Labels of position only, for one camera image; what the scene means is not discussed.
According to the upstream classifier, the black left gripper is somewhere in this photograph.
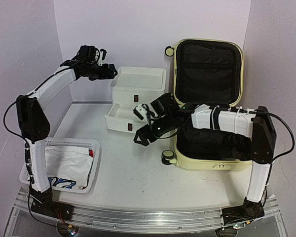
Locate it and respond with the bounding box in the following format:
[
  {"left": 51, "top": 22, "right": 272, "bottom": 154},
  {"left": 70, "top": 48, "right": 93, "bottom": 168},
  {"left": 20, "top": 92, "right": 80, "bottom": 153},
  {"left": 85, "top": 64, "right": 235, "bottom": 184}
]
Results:
[{"left": 83, "top": 63, "right": 118, "bottom": 81}]

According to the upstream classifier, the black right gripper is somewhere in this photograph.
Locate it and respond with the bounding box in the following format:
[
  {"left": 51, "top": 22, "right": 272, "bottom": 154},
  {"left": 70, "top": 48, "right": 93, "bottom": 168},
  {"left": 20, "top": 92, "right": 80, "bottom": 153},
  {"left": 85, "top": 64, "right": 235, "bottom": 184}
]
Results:
[{"left": 135, "top": 114, "right": 175, "bottom": 146}]

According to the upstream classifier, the white three-drawer storage cabinet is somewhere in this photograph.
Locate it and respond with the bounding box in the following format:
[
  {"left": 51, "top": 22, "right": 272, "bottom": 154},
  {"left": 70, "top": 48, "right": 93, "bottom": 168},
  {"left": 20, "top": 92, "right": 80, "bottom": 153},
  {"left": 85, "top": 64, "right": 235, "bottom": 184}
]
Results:
[{"left": 105, "top": 66, "right": 166, "bottom": 133}]

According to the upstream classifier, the white perforated plastic basket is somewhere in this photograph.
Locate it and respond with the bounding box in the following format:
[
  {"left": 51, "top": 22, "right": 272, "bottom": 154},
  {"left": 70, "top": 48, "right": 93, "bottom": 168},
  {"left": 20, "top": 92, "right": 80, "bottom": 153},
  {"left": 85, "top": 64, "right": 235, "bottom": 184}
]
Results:
[{"left": 19, "top": 138, "right": 100, "bottom": 194}]

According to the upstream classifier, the white blue-print t-shirt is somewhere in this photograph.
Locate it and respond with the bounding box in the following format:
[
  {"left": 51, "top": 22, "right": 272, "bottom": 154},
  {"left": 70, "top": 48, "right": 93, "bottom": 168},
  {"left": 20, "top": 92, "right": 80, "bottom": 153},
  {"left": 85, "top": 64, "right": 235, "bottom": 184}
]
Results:
[{"left": 45, "top": 146, "right": 94, "bottom": 190}]

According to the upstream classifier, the pale yellow hard-shell suitcase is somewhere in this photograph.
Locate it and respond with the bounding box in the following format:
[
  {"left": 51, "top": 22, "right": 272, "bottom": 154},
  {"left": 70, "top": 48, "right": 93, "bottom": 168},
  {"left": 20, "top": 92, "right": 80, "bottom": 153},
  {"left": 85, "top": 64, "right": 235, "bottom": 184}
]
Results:
[{"left": 162, "top": 39, "right": 252, "bottom": 171}]

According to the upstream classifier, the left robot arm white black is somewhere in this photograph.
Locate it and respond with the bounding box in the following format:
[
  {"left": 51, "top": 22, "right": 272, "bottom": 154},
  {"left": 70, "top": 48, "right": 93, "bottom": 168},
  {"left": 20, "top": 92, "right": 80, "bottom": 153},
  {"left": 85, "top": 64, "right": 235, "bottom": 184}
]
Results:
[{"left": 12, "top": 45, "right": 117, "bottom": 195}]

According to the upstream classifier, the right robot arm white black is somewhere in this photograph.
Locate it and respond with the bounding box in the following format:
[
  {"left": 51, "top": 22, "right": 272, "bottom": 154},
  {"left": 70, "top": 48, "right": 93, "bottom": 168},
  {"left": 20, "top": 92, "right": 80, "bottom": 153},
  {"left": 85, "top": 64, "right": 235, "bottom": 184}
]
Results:
[{"left": 133, "top": 93, "right": 296, "bottom": 219}]

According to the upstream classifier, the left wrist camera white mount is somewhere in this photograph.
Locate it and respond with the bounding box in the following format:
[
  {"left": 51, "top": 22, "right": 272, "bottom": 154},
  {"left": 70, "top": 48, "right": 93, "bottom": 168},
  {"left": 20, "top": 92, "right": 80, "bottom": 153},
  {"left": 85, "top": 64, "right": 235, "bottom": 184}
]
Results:
[{"left": 95, "top": 48, "right": 107, "bottom": 66}]

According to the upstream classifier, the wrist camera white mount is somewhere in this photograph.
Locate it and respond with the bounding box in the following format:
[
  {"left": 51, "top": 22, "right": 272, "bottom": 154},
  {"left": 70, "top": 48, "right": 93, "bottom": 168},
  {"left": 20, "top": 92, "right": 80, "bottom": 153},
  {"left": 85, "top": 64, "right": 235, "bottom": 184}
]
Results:
[
  {"left": 133, "top": 104, "right": 150, "bottom": 122},
  {"left": 95, "top": 48, "right": 107, "bottom": 66}
]

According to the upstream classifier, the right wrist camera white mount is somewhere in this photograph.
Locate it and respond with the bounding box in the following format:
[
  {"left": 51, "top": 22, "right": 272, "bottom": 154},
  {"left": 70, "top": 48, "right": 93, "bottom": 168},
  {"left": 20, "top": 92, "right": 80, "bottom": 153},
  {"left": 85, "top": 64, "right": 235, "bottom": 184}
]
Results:
[{"left": 133, "top": 104, "right": 150, "bottom": 122}]

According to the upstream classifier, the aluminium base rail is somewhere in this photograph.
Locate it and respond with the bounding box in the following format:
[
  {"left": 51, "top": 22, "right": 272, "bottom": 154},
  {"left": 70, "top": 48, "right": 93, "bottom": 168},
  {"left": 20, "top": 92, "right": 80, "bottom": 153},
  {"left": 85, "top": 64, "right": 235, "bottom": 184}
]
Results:
[{"left": 14, "top": 190, "right": 279, "bottom": 230}]

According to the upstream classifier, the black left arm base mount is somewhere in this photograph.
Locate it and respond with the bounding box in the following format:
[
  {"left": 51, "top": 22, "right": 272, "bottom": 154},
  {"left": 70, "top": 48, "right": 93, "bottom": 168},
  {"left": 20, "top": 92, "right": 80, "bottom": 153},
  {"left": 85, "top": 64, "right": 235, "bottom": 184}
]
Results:
[{"left": 30, "top": 187, "right": 74, "bottom": 221}]

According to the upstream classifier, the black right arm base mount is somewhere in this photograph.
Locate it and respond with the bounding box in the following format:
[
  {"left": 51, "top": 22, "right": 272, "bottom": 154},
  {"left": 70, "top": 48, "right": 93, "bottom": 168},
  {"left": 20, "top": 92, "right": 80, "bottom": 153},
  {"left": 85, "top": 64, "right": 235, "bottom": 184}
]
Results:
[{"left": 221, "top": 198, "right": 265, "bottom": 227}]

